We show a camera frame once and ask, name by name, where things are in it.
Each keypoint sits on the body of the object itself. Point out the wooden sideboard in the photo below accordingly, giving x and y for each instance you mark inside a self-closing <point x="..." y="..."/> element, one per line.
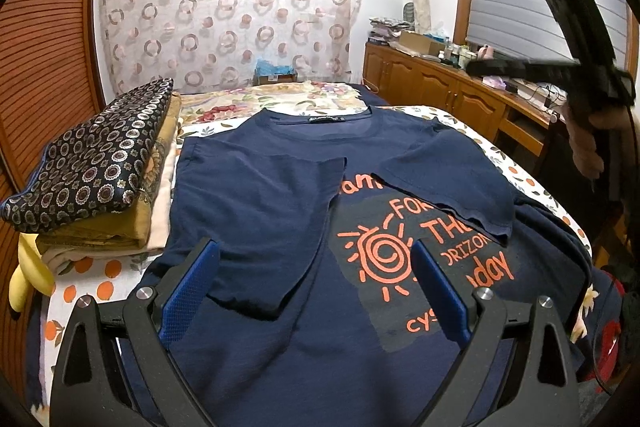
<point x="430" y="82"/>

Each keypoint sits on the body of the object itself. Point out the brown wooden wardrobe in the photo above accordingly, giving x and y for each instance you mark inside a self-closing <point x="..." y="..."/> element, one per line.
<point x="50" y="57"/>

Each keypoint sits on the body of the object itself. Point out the person's right hand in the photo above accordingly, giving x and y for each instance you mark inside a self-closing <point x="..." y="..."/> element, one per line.
<point x="587" y="147"/>

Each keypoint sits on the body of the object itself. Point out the cream folded blanket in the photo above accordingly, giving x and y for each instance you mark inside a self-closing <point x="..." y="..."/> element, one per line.
<point x="161" y="217"/>

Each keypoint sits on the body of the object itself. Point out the orange-print bed sheet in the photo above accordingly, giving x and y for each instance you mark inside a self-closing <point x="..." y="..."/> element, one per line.
<point x="95" y="287"/>

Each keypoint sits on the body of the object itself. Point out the navy printed t-shirt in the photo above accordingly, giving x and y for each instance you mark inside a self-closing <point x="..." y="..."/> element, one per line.
<point x="260" y="187"/>

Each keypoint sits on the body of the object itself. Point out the navy blanket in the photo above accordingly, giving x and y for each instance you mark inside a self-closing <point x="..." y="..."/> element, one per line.
<point x="367" y="94"/>

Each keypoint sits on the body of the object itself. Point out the yellow plush toy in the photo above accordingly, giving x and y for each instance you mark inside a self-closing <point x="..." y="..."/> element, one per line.
<point x="30" y="272"/>

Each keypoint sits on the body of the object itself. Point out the navy patterned folded quilt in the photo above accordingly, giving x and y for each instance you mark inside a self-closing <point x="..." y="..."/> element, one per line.
<point x="95" y="152"/>

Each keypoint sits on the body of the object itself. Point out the circle-print curtain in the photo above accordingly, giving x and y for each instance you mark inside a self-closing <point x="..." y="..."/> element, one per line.
<point x="225" y="7"/>

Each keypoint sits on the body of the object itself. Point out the blue plastic package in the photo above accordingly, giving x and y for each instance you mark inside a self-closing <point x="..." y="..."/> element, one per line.
<point x="275" y="69"/>

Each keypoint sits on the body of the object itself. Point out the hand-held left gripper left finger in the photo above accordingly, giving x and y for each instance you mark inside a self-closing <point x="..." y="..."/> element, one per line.
<point x="187" y="294"/>

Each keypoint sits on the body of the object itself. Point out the small grey fan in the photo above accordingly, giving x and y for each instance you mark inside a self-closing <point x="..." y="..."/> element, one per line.
<point x="408" y="13"/>

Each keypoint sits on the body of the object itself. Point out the cardboard box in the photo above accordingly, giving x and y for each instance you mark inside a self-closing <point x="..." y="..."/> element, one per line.
<point x="415" y="42"/>

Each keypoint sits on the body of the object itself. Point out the pile of papers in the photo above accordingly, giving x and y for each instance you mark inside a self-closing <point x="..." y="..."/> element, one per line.
<point x="387" y="29"/>

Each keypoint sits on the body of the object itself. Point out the pink figurine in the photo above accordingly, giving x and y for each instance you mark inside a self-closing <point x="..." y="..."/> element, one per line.
<point x="486" y="53"/>

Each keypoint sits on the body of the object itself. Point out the floral blanket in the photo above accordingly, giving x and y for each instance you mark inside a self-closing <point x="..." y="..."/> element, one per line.
<point x="280" y="99"/>

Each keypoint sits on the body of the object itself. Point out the red cloth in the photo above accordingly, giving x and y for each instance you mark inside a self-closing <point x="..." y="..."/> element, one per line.
<point x="611" y="342"/>

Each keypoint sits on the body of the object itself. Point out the group of small bottles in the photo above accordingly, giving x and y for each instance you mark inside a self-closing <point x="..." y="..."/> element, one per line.
<point x="457" y="54"/>

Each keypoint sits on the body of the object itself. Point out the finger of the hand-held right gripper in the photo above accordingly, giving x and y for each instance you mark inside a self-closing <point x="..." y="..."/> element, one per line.
<point x="515" y="69"/>

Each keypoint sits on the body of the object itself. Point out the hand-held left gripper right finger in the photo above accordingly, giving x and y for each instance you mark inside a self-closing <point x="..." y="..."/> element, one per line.
<point x="446" y="294"/>

